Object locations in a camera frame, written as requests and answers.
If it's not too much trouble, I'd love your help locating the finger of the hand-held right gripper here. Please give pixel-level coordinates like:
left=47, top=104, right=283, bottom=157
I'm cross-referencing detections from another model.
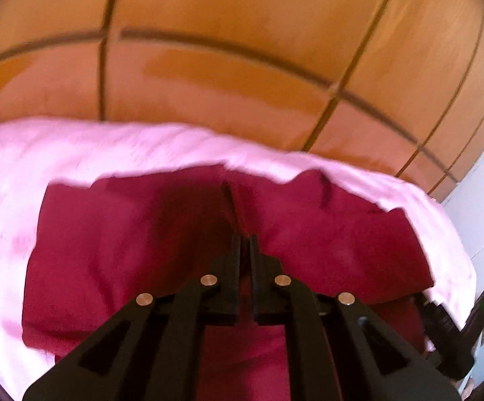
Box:
left=413, top=292, right=463, bottom=345

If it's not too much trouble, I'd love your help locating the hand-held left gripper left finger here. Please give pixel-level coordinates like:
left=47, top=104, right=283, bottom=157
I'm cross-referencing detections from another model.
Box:
left=22, top=234, right=243, bottom=401

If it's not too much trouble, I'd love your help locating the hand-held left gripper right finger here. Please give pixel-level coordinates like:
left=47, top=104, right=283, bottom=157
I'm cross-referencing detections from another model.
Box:
left=248, top=234, right=462, bottom=401

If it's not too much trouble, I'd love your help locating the dark red cloth garment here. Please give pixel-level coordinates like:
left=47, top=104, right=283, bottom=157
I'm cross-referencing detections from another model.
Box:
left=21, top=166, right=437, bottom=401

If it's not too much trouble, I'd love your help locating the wooden wardrobe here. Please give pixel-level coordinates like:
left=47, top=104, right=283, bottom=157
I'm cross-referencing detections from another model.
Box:
left=0, top=0, right=484, bottom=202

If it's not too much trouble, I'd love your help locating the pink quilted bedspread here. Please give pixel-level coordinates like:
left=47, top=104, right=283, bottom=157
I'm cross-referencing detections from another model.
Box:
left=0, top=118, right=479, bottom=401

